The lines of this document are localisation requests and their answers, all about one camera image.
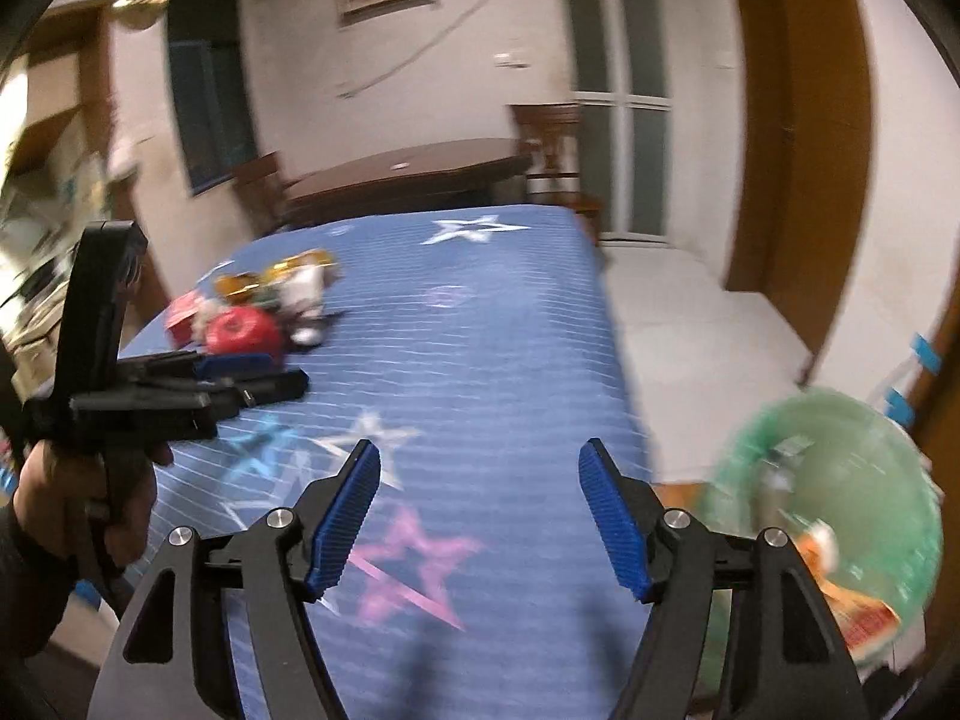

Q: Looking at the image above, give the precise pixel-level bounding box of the blue star-print tablecloth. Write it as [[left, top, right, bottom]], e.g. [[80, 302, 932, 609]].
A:
[[90, 204, 721, 720]]

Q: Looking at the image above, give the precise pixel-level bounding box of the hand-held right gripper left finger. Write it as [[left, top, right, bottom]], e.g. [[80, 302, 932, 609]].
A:
[[88, 439, 383, 720]]

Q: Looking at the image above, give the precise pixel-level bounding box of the round gold wall clock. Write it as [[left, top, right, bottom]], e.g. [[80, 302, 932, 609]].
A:
[[112, 0, 170, 29]]

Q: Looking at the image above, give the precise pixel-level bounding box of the gold foil wrapper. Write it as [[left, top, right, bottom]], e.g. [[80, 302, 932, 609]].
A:
[[214, 255, 335, 301]]

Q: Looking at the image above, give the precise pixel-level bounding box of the frosted glass double door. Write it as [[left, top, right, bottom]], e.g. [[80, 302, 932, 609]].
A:
[[553, 0, 672, 241]]

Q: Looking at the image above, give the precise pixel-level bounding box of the round dark wooden table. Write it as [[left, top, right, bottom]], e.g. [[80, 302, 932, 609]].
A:
[[281, 137, 537, 230]]

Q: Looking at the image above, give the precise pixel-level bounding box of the orange snack wrapper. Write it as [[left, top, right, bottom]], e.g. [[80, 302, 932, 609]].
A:
[[795, 525, 901, 650]]

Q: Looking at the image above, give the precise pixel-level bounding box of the bin with green bag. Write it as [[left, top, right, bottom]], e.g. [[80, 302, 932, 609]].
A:
[[705, 386, 946, 691]]

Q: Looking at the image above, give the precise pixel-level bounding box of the person's left hand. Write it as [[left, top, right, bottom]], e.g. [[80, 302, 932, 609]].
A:
[[11, 439, 173, 593]]

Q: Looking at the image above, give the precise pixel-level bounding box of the dark wooden chair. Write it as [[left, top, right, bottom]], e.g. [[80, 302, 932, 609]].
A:
[[510, 103, 605, 241], [234, 152, 290, 237]]

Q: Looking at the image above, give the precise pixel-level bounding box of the person's left forearm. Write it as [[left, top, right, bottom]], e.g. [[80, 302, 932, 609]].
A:
[[0, 499, 80, 665]]

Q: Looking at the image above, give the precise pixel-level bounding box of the red apple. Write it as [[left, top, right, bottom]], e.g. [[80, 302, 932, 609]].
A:
[[204, 305, 284, 362]]

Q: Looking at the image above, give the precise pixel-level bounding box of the white hanging plastic bag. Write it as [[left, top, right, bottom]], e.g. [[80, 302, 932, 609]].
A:
[[105, 139, 143, 181]]

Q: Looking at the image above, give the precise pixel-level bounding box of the brown wooden door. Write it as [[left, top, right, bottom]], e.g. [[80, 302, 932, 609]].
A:
[[724, 0, 878, 383]]

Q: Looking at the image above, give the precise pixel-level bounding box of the red cardboard box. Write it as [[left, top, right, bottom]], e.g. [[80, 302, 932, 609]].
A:
[[163, 292, 207, 346]]

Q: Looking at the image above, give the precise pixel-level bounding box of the brown wooden doorway frame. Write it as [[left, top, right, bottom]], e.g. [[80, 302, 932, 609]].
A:
[[30, 7, 173, 316]]

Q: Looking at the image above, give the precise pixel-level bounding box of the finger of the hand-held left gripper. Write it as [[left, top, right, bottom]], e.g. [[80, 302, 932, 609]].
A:
[[191, 369, 310, 412], [150, 351, 280, 383]]

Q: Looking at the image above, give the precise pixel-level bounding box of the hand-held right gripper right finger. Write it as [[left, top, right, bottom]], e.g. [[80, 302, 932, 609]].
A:
[[577, 437, 871, 720]]

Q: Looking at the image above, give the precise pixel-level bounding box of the dark window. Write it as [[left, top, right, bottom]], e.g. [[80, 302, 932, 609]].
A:
[[165, 0, 260, 196]]

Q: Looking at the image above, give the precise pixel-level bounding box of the wall cable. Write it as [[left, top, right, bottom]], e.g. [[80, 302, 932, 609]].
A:
[[337, 0, 560, 98]]

